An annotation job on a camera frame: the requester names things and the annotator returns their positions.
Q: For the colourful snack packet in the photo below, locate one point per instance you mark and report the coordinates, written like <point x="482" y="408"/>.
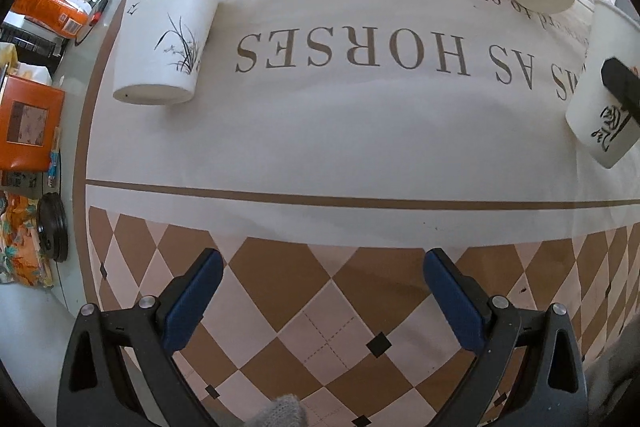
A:
<point x="22" y="259"/>

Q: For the grey cup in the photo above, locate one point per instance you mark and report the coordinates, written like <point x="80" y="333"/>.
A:
<point x="628" y="8"/>

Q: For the orange drink bottle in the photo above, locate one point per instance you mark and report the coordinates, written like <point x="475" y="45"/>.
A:
<point x="58" y="16"/>

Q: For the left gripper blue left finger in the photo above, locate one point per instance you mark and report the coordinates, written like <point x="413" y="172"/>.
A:
<point x="95" y="388"/>

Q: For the red black lighter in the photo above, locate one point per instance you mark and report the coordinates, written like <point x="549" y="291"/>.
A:
<point x="97" y="11"/>

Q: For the checkered printed table cloth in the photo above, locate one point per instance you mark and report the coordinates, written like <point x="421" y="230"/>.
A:
<point x="328" y="144"/>

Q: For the yellow plastic bag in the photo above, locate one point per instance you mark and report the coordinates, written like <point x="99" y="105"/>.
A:
<point x="10" y="62"/>

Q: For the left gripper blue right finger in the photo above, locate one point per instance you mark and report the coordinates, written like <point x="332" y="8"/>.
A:
<point x="550" y="386"/>

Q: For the orange box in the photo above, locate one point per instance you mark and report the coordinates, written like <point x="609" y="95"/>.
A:
<point x="30" y="113"/>

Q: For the white cup with bird print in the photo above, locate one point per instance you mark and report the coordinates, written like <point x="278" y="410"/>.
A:
<point x="159" y="50"/>

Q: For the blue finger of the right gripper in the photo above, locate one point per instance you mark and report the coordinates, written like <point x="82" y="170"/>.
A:
<point x="623" y="84"/>

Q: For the black round lid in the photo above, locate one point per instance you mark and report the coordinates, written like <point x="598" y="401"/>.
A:
<point x="52" y="227"/>

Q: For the black rectangular box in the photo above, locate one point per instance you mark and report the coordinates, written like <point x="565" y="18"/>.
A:
<point x="30" y="42"/>

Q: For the white cup with calligraphy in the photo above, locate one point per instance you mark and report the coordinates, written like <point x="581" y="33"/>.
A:
<point x="598" y="120"/>

